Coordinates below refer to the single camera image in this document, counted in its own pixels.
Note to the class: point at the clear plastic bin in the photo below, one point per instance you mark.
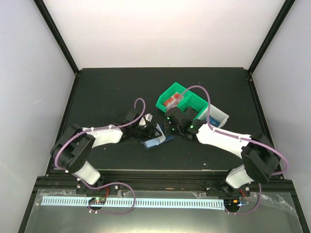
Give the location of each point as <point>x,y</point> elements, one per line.
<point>215,113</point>

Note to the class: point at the blue leather card holder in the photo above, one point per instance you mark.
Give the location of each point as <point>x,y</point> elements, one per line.
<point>159,138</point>

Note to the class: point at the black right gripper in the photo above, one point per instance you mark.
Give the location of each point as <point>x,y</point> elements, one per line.
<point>167,131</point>

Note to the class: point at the right frame post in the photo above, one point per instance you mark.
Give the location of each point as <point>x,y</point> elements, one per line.
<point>283,12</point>

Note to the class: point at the green plastic bin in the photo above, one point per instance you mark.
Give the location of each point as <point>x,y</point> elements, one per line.
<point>195,102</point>
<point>175,87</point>

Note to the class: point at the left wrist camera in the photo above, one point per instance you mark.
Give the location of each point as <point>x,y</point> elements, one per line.
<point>147,118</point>

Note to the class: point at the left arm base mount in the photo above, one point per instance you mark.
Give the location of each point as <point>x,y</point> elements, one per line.
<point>102,187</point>

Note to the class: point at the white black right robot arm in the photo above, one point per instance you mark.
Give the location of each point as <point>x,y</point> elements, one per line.
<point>259,159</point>

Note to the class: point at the blue card stack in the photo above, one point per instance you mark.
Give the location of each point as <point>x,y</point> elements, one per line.
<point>213,122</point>

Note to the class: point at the red white card stack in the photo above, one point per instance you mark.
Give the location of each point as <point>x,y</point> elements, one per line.
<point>173,100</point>

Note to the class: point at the green plastic bin middle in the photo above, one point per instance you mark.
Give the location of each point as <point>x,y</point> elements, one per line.
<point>195,102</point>

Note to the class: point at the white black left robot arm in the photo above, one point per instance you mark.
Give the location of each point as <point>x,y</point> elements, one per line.
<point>73,148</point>

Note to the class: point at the small circuit board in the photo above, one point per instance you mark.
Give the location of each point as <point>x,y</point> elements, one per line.
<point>97,200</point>

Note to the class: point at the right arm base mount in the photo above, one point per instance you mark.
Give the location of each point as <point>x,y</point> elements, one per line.
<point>219,188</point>

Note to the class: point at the black aluminium frame rail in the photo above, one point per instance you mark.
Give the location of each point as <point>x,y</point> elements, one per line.
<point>138,180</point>

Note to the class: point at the left frame post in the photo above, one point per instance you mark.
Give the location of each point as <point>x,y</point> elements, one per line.
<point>56,34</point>

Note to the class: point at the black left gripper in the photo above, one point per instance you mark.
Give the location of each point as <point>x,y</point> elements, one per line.
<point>150,133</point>

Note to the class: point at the green plastic bin left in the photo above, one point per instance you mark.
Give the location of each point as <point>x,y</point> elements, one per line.
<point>175,87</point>

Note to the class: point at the white slotted cable duct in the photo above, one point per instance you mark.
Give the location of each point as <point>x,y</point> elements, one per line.
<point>138,203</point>

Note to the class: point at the frame post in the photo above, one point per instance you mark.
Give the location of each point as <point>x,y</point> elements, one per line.
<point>56,34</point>
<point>283,12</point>

